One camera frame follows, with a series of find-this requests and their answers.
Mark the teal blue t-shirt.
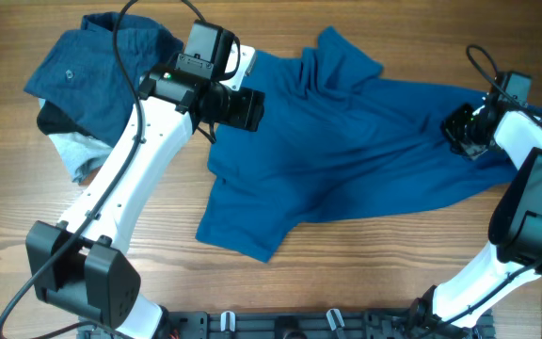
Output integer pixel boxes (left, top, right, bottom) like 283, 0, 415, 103
196, 28, 516, 262

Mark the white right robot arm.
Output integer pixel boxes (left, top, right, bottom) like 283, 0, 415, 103
405, 71, 542, 338

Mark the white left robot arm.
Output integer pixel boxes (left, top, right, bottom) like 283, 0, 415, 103
25, 21, 264, 338

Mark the folded light grey garment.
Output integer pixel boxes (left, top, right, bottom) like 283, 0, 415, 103
39, 99, 112, 184

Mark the folded black garment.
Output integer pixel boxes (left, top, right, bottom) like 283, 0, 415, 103
37, 101, 90, 137

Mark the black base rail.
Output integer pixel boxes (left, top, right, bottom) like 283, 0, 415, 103
76, 308, 496, 339

